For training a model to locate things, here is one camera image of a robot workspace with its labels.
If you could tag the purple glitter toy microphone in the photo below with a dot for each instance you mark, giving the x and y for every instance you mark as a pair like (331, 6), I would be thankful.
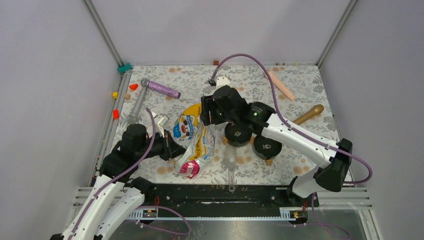
(160, 88)

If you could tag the floral patterned table mat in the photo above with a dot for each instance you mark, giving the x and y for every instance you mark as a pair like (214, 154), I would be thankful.
(191, 81)

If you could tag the pink toy microphone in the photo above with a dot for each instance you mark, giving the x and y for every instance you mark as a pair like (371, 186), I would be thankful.
(279, 84)

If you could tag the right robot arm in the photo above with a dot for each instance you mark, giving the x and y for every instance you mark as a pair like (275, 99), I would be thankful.
(332, 159)

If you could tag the red block on rail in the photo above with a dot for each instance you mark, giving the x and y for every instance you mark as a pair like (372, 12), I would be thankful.
(115, 114)

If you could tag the black bowl paw print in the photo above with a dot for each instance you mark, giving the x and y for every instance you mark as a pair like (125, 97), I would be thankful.
(237, 136)

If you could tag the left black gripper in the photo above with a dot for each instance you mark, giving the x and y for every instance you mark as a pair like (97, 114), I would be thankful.
(171, 148)

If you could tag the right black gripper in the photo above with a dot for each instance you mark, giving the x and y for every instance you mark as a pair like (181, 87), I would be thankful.
(209, 103)

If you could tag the cat food bag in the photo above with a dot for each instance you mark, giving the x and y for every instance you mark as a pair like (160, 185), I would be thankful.
(197, 140)

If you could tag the yellow small block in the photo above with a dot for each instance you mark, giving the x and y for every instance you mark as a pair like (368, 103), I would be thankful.
(115, 95)

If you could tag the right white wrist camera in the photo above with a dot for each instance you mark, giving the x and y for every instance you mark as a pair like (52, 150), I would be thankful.
(219, 81)

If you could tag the red triangular block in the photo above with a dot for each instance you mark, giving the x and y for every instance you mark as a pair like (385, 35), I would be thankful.
(133, 87)

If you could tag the teal plastic block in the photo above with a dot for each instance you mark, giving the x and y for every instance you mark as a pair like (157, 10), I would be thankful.
(124, 68)

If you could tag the grey toy microphone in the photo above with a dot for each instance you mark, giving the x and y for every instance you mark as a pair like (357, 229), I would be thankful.
(134, 115)

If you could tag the gold toy microphone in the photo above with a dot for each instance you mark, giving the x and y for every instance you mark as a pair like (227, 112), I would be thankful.
(313, 112)

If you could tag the black bowl fish print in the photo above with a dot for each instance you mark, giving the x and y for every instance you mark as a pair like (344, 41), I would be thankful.
(266, 148)

